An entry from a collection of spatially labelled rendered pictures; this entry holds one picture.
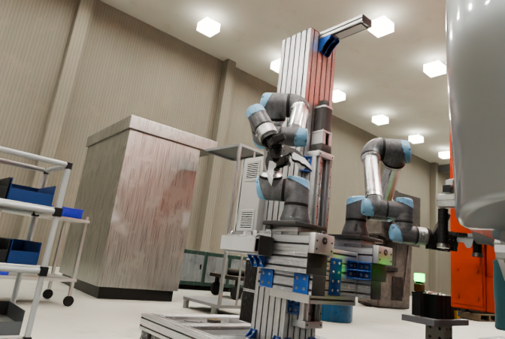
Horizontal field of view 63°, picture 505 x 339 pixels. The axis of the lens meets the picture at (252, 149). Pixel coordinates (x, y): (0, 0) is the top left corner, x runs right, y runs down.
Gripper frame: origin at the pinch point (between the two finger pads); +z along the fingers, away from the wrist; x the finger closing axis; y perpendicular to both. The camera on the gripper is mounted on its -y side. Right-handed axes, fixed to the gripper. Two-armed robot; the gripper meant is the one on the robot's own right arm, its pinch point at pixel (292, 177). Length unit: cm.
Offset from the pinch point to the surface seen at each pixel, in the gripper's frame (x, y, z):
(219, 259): 9, 637, -237
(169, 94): -21, 707, -768
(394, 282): -335, 784, -102
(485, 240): -65, 31, 36
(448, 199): -56, 20, 20
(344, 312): -111, 435, -29
